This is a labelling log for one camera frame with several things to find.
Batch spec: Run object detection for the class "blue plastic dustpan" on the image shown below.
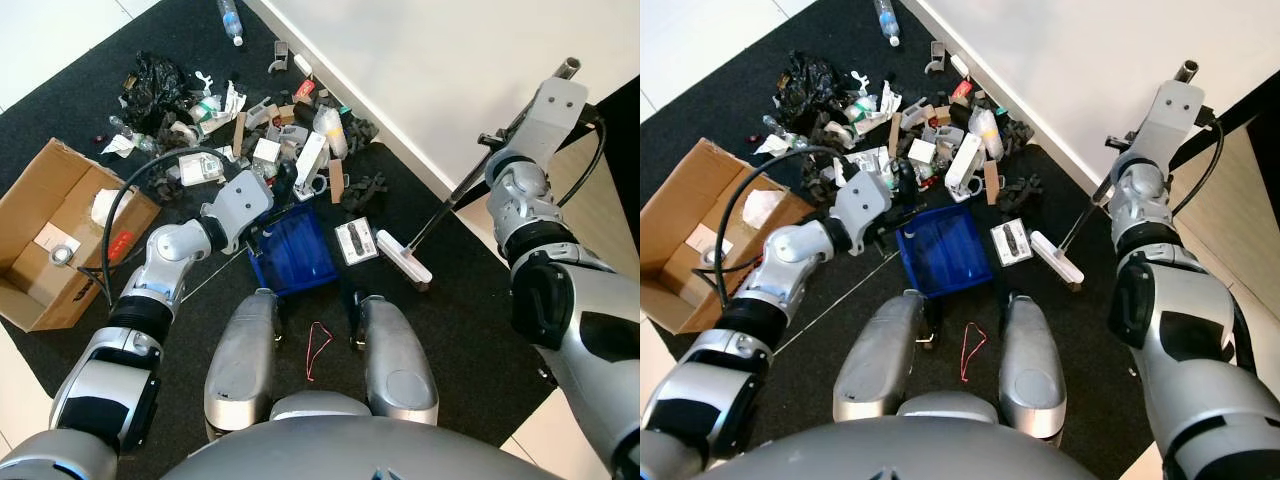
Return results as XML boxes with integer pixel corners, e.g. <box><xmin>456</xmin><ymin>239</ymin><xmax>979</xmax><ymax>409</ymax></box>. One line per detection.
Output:
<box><xmin>895</xmin><ymin>205</ymin><xmax>996</xmax><ymax>301</ymax></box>
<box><xmin>246</xmin><ymin>203</ymin><xmax>339</xmax><ymax>299</ymax></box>

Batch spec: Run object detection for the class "white broom with metal handle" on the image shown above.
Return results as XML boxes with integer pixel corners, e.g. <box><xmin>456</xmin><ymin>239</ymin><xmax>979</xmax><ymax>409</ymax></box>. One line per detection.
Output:
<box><xmin>374</xmin><ymin>57</ymin><xmax>584</xmax><ymax>291</ymax></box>
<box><xmin>1030</xmin><ymin>60</ymin><xmax>1202</xmax><ymax>291</ymax></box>

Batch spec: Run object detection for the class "black floor mat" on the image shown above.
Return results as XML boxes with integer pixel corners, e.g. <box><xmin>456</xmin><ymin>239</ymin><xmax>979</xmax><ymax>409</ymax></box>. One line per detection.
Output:
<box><xmin>640</xmin><ymin>0</ymin><xmax>1201</xmax><ymax>451</ymax></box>
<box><xmin>0</xmin><ymin>0</ymin><xmax>576</xmax><ymax>446</ymax></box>

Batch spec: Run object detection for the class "long white and brown carton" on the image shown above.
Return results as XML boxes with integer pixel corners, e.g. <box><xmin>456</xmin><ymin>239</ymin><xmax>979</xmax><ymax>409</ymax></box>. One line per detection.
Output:
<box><xmin>947</xmin><ymin>133</ymin><xmax>986</xmax><ymax>203</ymax></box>
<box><xmin>293</xmin><ymin>132</ymin><xmax>332</xmax><ymax>203</ymax></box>

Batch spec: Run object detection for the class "white plastic bottle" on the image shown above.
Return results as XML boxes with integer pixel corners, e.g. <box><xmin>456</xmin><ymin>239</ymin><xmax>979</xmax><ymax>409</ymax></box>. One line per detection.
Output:
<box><xmin>968</xmin><ymin>105</ymin><xmax>1004</xmax><ymax>161</ymax></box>
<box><xmin>312</xmin><ymin>103</ymin><xmax>350</xmax><ymax>161</ymax></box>

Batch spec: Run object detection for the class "black track piece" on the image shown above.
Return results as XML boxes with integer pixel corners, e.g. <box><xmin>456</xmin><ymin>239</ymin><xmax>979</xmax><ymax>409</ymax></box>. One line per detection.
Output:
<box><xmin>345</xmin><ymin>112</ymin><xmax>383</xmax><ymax>153</ymax></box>
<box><xmin>340</xmin><ymin>173</ymin><xmax>393</xmax><ymax>213</ymax></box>
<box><xmin>995</xmin><ymin>173</ymin><xmax>1046</xmax><ymax>213</ymax></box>
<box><xmin>1000</xmin><ymin>115</ymin><xmax>1036</xmax><ymax>153</ymax></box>

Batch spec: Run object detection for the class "clear plastic blister package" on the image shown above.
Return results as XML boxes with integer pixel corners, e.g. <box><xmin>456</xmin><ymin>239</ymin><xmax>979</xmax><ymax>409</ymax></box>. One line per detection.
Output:
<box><xmin>334</xmin><ymin>219</ymin><xmax>380</xmax><ymax>267</ymax></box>
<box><xmin>990</xmin><ymin>219</ymin><xmax>1034</xmax><ymax>267</ymax></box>

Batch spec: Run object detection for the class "black plastic bag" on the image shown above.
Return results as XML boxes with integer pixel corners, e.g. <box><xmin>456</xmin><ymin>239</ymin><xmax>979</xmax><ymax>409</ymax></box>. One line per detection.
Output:
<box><xmin>120</xmin><ymin>52</ymin><xmax>191</xmax><ymax>136</ymax></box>
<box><xmin>780</xmin><ymin>52</ymin><xmax>851</xmax><ymax>136</ymax></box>

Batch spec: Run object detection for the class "clear plastic water bottle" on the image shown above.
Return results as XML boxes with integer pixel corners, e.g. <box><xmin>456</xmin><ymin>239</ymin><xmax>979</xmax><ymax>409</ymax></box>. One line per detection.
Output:
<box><xmin>873</xmin><ymin>0</ymin><xmax>901</xmax><ymax>48</ymax></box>
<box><xmin>217</xmin><ymin>0</ymin><xmax>244</xmax><ymax>47</ymax></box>

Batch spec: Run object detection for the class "silver robot left leg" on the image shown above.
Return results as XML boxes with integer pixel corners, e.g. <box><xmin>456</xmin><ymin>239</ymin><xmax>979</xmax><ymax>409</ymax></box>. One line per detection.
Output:
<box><xmin>832</xmin><ymin>290</ymin><xmax>926</xmax><ymax>421</ymax></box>
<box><xmin>203</xmin><ymin>288</ymin><xmax>283</xmax><ymax>441</ymax></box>

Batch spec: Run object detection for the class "silver robot leg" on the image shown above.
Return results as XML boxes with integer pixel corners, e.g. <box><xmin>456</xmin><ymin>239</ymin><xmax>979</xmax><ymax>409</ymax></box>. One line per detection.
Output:
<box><xmin>358</xmin><ymin>295</ymin><xmax>441</xmax><ymax>426</ymax></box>
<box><xmin>832</xmin><ymin>290</ymin><xmax>926</xmax><ymax>421</ymax></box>
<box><xmin>1000</xmin><ymin>295</ymin><xmax>1066</xmax><ymax>441</ymax></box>
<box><xmin>203</xmin><ymin>288</ymin><xmax>283</xmax><ymax>441</ymax></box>

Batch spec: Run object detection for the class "open cardboard box red label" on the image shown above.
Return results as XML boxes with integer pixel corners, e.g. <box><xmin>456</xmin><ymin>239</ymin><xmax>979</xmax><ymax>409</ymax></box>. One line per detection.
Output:
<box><xmin>640</xmin><ymin>138</ymin><xmax>816</xmax><ymax>336</ymax></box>
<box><xmin>0</xmin><ymin>138</ymin><xmax>163</xmax><ymax>333</ymax></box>

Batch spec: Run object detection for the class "silver robot right leg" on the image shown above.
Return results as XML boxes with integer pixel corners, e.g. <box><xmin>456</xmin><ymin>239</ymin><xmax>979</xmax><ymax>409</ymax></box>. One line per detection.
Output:
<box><xmin>358</xmin><ymin>295</ymin><xmax>441</xmax><ymax>426</ymax></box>
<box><xmin>1000</xmin><ymin>295</ymin><xmax>1066</xmax><ymax>441</ymax></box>

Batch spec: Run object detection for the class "silver robot torso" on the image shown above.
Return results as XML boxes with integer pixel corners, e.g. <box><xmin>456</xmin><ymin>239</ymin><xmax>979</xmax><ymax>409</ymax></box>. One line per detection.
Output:
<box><xmin>690</xmin><ymin>415</ymin><xmax>1111</xmax><ymax>480</ymax></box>
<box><xmin>160</xmin><ymin>415</ymin><xmax>546</xmax><ymax>480</ymax></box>

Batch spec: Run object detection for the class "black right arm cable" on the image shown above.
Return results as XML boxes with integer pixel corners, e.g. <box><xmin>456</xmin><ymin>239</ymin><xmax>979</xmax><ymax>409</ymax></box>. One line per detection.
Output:
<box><xmin>1175</xmin><ymin>112</ymin><xmax>1229</xmax><ymax>216</ymax></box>
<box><xmin>555</xmin><ymin>112</ymin><xmax>611</xmax><ymax>213</ymax></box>

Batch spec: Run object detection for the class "red wire loop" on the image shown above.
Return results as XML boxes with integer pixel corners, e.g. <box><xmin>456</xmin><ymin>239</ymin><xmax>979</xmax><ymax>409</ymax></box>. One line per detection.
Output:
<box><xmin>304</xmin><ymin>321</ymin><xmax>335</xmax><ymax>384</ymax></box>
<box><xmin>960</xmin><ymin>322</ymin><xmax>989</xmax><ymax>384</ymax></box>

